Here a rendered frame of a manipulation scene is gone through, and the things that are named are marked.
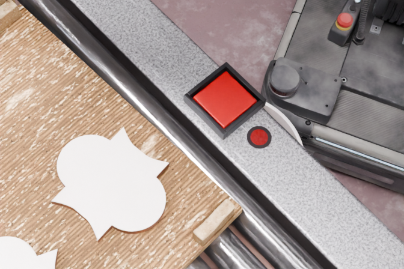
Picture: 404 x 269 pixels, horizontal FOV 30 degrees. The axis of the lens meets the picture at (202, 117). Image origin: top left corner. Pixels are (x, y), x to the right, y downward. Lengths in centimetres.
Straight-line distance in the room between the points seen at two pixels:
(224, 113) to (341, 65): 90
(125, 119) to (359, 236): 32
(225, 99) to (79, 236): 25
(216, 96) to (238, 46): 114
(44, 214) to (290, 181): 30
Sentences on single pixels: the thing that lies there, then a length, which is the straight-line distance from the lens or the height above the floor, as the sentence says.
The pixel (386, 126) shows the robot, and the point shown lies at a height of 24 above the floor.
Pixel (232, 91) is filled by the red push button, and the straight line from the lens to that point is 98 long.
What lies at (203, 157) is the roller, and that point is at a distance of 94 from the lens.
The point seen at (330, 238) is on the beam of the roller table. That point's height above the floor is 92.
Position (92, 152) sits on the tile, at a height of 95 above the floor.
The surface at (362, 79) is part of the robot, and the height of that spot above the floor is 26.
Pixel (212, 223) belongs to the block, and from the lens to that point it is 87.
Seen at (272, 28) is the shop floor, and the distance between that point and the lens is 214.
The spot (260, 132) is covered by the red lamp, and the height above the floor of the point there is 92.
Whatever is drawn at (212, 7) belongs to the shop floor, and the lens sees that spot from 217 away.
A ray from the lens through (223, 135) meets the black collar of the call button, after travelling 95.
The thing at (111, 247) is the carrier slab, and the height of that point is 94.
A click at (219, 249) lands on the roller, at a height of 92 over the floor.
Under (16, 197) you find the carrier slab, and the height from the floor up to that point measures 94.
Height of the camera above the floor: 179
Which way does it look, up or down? 64 degrees down
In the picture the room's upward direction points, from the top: 5 degrees clockwise
